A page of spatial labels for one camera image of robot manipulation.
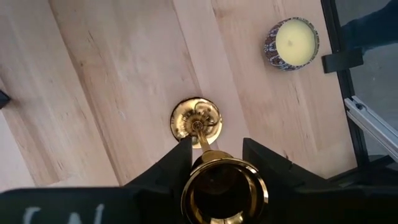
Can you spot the silver aluminium rail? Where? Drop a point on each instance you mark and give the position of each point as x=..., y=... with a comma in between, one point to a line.
x=373, y=124

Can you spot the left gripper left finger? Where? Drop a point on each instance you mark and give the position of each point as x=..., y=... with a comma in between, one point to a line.
x=168, y=174

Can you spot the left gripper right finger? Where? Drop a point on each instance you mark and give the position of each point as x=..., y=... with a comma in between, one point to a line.
x=280, y=177

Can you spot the yellow candle blue patterned tin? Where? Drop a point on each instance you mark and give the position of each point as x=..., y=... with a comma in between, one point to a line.
x=295, y=42

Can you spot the brass candlestick holder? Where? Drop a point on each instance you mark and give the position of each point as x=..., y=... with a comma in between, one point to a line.
x=199, y=121

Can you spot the black frame bracket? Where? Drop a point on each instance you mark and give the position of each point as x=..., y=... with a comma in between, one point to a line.
x=342, y=60

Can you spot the black aluminium rig frame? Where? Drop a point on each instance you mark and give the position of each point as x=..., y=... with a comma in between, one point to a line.
x=331, y=25

